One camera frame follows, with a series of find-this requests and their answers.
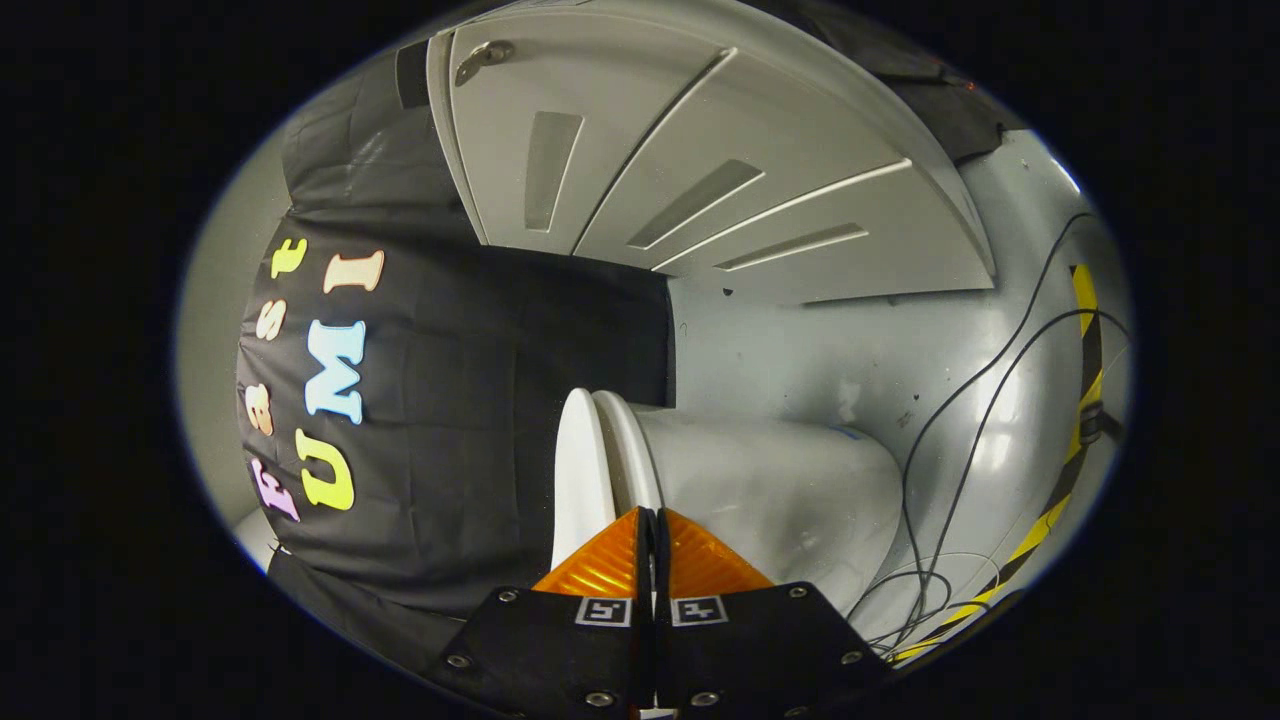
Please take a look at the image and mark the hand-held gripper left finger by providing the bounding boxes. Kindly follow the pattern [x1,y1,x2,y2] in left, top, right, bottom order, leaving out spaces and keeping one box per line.
[435,507,656,719]

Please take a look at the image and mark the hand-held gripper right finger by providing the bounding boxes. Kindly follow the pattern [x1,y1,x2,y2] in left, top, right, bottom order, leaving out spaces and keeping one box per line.
[657,508,891,719]

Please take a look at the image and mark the white toilet lid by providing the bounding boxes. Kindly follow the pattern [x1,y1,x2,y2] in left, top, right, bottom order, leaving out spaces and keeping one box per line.
[552,388,616,573]

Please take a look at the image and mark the white toilet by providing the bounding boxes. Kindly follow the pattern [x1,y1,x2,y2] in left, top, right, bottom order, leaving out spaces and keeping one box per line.
[592,390,906,616]

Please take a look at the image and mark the black backdrop cloth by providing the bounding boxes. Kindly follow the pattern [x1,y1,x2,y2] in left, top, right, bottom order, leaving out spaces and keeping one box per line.
[237,0,1026,651]

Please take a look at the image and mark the yellow black hazard tape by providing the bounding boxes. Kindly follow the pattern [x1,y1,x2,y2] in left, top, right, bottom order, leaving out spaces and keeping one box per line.
[885,264,1109,666]

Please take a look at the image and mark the white drawer cabinet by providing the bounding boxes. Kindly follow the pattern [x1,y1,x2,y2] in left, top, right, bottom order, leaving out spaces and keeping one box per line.
[427,0,998,306]

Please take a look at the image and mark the thin black cable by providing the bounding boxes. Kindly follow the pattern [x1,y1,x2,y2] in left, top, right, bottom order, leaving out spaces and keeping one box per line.
[870,308,1131,646]
[850,210,1099,651]

